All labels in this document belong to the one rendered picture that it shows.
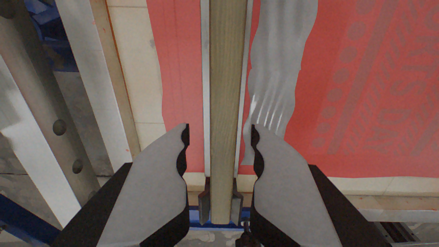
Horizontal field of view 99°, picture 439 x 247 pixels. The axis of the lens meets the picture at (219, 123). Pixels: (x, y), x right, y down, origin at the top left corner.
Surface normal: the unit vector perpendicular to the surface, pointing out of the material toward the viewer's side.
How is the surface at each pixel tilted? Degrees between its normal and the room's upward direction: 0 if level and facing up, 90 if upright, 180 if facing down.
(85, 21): 0
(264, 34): 37
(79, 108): 0
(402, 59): 0
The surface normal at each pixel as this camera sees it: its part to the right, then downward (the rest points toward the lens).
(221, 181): -0.01, 0.49
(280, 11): -0.53, 0.47
